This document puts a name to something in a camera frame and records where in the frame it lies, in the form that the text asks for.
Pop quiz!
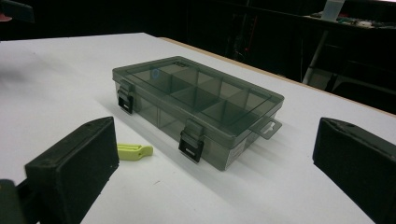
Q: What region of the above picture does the yellow-green plastic clip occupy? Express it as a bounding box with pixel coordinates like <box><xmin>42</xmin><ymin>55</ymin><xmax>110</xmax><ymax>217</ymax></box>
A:
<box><xmin>117</xmin><ymin>143</ymin><xmax>154</xmax><ymax>161</ymax></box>

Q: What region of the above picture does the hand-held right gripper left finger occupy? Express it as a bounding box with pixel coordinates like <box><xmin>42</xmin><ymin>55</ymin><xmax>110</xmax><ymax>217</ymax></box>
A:
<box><xmin>24</xmin><ymin>116</ymin><xmax>120</xmax><ymax>224</ymax></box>

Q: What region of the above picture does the desk with white leg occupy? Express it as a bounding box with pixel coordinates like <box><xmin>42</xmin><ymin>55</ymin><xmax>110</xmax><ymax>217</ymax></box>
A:
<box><xmin>300</xmin><ymin>12</ymin><xmax>396</xmax><ymax>87</ymax></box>

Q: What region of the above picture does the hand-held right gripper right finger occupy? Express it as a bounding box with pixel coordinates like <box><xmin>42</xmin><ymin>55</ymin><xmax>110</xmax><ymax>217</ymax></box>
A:
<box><xmin>312</xmin><ymin>117</ymin><xmax>396</xmax><ymax>224</ymax></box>

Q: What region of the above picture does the grey compartment storage box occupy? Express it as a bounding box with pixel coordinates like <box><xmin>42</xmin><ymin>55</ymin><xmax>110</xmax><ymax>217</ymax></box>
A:
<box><xmin>111</xmin><ymin>55</ymin><xmax>285</xmax><ymax>172</ymax></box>

